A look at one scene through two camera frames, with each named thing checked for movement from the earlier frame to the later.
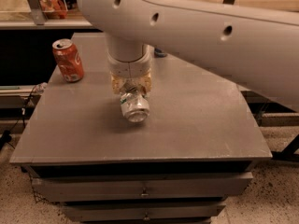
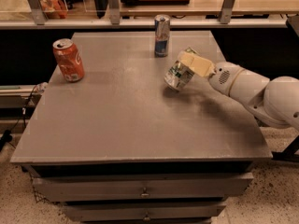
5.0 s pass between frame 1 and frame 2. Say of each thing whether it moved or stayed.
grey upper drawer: stayed
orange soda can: stayed
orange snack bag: stayed
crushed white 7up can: moved
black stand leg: stayed
